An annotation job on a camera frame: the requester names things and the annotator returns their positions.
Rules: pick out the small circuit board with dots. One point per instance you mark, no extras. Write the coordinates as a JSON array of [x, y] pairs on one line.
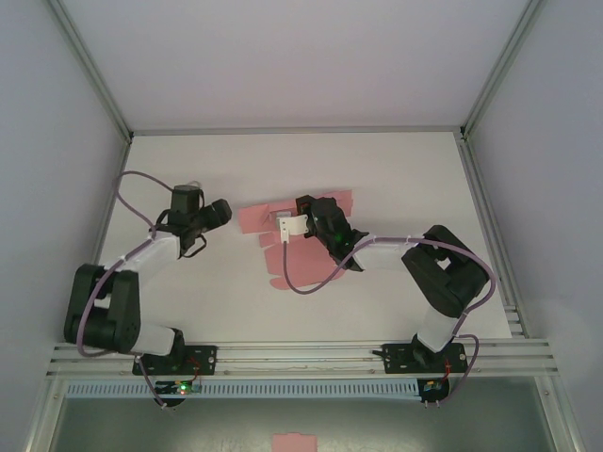
[[432, 387]]

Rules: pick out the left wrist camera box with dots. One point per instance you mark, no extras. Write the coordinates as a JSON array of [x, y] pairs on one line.
[[194, 184]]

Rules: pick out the aluminium side frame bar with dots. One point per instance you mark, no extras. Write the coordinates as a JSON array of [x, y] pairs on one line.
[[478, 188], [110, 188]]

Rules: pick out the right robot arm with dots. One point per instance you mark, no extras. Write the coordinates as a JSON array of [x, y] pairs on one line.
[[443, 278]]

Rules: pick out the spare pink paper sheet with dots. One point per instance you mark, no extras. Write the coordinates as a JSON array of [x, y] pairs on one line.
[[294, 443]]

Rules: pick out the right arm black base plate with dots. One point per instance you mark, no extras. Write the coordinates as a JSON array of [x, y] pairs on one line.
[[398, 358]]

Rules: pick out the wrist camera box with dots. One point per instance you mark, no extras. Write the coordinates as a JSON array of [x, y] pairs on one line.
[[292, 227], [194, 184]]

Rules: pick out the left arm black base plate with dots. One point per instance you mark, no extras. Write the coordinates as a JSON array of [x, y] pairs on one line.
[[202, 360]]

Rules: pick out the pink paper box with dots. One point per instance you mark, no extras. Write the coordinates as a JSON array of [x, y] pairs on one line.
[[301, 263]]

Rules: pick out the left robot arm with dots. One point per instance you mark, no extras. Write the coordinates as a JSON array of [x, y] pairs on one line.
[[106, 301]]

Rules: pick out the aluminium frame post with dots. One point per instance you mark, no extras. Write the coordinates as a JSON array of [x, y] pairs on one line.
[[504, 70], [89, 70]]

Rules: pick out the circuit board with green light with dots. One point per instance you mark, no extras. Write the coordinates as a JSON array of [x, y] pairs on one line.
[[181, 387]]

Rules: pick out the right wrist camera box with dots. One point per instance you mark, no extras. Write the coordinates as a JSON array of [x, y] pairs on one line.
[[292, 227]]

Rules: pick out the aluminium mounting rail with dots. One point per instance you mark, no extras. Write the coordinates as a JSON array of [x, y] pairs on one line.
[[292, 360]]

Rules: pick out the aluminium back frame bar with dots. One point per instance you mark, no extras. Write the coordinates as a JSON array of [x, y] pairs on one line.
[[292, 130]]

